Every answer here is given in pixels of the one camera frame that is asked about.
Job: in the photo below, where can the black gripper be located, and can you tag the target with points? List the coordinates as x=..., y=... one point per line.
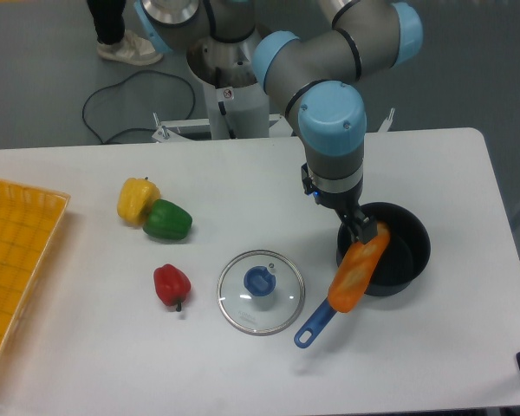
x=342, y=196

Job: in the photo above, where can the dark blue saucepan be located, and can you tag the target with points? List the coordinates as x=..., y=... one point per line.
x=404, y=259

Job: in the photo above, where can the yellow plastic basket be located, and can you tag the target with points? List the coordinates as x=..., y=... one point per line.
x=29, y=219

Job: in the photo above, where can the person's leg white shoe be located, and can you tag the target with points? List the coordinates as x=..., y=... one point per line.
x=115, y=42

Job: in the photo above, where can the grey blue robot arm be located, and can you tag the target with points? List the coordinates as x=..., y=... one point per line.
x=231, y=21

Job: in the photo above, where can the red bell pepper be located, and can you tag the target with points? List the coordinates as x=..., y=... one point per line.
x=172, y=286

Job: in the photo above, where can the orange toy baguette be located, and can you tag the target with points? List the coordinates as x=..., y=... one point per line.
x=356, y=270

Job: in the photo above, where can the green bell pepper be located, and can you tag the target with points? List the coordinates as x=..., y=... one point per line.
x=167, y=221

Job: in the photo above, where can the yellow bell pepper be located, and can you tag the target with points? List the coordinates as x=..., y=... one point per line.
x=135, y=201

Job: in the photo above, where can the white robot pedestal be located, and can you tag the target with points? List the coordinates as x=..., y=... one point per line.
x=311, y=81

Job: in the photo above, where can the glass lid blue knob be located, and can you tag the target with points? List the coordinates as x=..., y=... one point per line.
x=260, y=292

